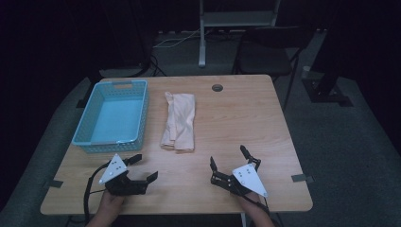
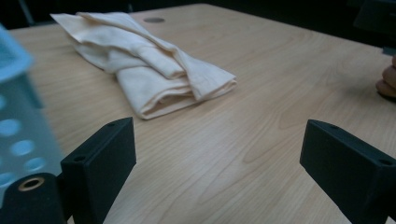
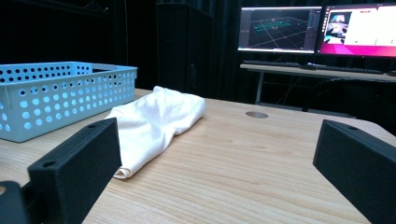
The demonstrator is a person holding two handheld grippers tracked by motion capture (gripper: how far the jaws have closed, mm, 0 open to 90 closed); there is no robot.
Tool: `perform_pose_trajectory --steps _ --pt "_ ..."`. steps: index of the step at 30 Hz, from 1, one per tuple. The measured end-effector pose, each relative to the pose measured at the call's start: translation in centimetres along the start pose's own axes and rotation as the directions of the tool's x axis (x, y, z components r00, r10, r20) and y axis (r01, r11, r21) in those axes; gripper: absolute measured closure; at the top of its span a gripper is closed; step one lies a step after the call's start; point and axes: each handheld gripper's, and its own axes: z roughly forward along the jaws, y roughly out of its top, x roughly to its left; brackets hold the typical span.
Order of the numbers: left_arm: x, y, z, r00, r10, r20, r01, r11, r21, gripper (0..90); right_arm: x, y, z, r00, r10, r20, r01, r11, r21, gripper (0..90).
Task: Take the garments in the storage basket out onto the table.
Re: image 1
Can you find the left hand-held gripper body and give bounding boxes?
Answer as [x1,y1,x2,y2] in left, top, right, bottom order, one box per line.
[98,153,149,197]

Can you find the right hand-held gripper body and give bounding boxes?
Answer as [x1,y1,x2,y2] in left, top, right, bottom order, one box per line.
[210,157,269,199]

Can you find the blue plastic basket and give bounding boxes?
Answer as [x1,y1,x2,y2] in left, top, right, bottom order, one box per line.
[71,79,149,154]

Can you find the beige cloth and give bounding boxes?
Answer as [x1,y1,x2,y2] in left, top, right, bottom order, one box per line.
[159,91,197,153]

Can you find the person's right hand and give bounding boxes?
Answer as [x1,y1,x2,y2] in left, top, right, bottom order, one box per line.
[232,190,263,210]

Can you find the person's left hand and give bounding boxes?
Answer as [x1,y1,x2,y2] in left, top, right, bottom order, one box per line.
[97,188,126,218]

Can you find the grey tape strip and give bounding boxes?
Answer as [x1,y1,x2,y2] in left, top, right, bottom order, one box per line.
[42,179,65,189]
[290,173,315,184]

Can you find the dark flat stand base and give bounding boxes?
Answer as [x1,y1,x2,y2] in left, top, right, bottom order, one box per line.
[98,66,149,79]

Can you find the black chair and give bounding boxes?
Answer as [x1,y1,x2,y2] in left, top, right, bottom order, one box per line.
[232,26,305,112]

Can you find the black stand with base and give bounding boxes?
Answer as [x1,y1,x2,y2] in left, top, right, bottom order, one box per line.
[301,28,354,108]

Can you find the white metal stand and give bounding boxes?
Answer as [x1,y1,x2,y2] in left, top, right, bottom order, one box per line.
[198,0,282,68]

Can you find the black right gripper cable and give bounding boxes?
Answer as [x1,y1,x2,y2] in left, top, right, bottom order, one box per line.
[242,193,283,227]

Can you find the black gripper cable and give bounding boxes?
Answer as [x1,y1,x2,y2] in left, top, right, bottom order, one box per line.
[82,163,112,225]
[242,193,283,227]

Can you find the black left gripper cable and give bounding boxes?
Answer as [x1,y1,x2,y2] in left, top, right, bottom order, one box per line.
[82,163,112,225]

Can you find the black cables on floor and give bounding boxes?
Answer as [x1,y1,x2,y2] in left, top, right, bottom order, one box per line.
[147,54,168,78]

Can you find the white cable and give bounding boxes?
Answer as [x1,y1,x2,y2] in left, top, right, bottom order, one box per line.
[152,27,213,49]

